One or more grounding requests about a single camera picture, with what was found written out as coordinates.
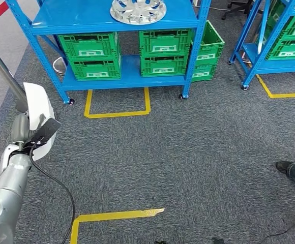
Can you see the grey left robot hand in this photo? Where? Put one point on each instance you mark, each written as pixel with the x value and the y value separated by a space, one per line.
pixel 20 128

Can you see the white curved plastic part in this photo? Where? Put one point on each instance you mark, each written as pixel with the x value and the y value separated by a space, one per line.
pixel 39 101

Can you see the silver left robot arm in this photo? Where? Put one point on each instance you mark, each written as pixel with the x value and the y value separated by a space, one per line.
pixel 8 192

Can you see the blue metal shelf rack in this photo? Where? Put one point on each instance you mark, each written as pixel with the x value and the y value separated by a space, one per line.
pixel 269 65
pixel 86 18

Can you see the chrome barrier stanchion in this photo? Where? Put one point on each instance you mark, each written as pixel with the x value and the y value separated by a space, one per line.
pixel 58 69
pixel 2 69

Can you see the yellow floor tape outline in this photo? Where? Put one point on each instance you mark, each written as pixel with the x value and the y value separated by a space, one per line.
pixel 116 114
pixel 282 95
pixel 116 215

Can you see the silver wheel hubcap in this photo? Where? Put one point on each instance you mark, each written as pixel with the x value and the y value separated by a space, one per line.
pixel 137 11

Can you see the black left robot foot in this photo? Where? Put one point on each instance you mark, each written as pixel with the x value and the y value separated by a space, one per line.
pixel 160 242

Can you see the black office chair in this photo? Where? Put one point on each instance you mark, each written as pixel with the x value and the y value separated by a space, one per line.
pixel 239 8

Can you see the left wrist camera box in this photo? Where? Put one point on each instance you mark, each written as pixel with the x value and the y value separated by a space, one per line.
pixel 47 129

